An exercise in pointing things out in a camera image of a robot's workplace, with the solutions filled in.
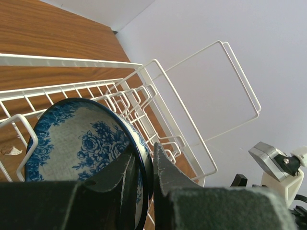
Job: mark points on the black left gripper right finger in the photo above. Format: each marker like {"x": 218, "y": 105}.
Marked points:
{"x": 181, "y": 204}

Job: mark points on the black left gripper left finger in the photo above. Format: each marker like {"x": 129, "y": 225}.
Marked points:
{"x": 106, "y": 201}

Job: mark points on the white wire dish rack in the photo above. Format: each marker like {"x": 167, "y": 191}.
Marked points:
{"x": 134, "y": 97}

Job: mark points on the blue floral ceramic bowl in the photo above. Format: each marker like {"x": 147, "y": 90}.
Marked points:
{"x": 78, "y": 137}

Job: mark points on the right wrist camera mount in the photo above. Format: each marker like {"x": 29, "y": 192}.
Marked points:
{"x": 281, "y": 172}

